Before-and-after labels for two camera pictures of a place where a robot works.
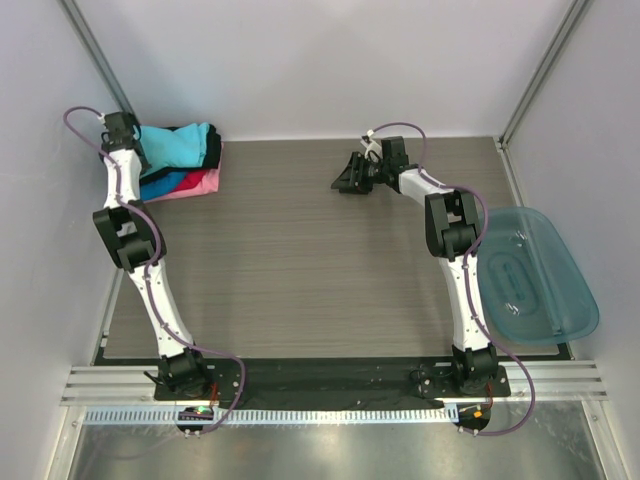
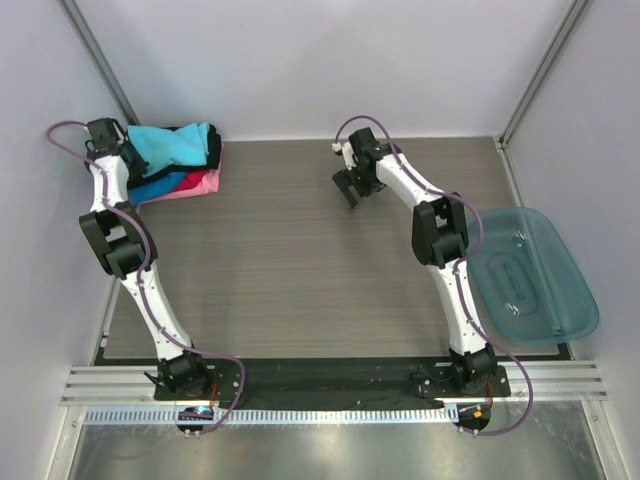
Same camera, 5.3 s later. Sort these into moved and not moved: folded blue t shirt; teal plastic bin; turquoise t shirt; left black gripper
Moved: left black gripper
Not moved: teal plastic bin; turquoise t shirt; folded blue t shirt
